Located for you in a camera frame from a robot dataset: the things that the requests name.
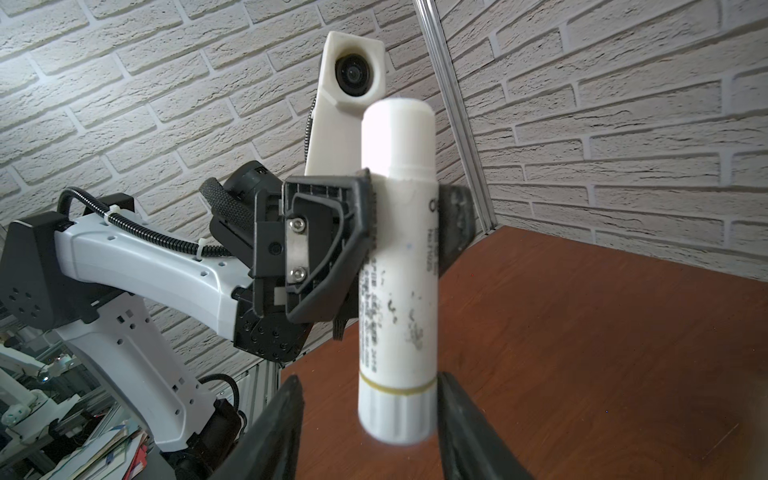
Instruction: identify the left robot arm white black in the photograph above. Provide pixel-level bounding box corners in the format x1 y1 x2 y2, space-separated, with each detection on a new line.
1 161 475 479

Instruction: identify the white glue stick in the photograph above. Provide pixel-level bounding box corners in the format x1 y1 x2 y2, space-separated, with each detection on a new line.
358 98 439 446

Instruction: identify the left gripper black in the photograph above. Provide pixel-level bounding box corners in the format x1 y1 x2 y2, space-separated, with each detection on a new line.
209 161 374 363

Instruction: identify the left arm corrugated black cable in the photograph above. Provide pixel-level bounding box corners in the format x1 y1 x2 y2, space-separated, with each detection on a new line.
56 187 235 260

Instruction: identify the left aluminium corner post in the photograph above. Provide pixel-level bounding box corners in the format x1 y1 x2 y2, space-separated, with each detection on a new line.
413 0 497 234

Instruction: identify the stacked books papers background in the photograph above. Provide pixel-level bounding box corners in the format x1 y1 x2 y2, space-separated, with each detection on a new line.
43 422 149 480

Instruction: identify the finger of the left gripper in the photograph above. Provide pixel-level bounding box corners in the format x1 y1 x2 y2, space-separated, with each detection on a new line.
438 184 476 277

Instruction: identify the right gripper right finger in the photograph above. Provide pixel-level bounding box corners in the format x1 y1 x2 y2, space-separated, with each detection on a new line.
437 372 532 479

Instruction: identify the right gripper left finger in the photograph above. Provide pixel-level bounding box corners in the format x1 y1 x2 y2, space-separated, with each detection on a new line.
211 375 305 480

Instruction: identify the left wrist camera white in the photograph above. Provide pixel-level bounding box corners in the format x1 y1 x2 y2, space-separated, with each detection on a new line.
305 31 386 176

